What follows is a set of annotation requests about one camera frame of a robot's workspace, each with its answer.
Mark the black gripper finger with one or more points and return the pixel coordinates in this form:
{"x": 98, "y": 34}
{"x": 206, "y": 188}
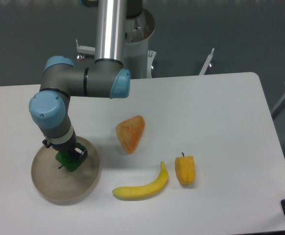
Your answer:
{"x": 79, "y": 153}

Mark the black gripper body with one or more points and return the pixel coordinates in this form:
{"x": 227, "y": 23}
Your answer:
{"x": 62, "y": 144}

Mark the green toy pepper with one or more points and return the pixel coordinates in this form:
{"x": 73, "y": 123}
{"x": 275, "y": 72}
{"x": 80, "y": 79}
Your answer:
{"x": 66, "y": 161}

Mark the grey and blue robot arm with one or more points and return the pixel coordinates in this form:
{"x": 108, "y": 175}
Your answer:
{"x": 61, "y": 80}

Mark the beige round plate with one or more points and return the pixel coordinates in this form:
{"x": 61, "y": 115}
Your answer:
{"x": 60, "y": 186}

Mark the orange toy pepper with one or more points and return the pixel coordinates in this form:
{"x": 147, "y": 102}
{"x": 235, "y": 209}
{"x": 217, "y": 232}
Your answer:
{"x": 185, "y": 169}

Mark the orange toy sandwich wedge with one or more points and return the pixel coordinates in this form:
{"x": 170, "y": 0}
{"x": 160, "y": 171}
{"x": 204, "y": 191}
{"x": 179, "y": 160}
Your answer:
{"x": 129, "y": 133}

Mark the yellow toy banana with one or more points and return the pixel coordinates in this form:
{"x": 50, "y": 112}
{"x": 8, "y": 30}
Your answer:
{"x": 143, "y": 191}

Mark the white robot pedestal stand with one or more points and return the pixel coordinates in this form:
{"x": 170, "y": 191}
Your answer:
{"x": 138, "y": 58}

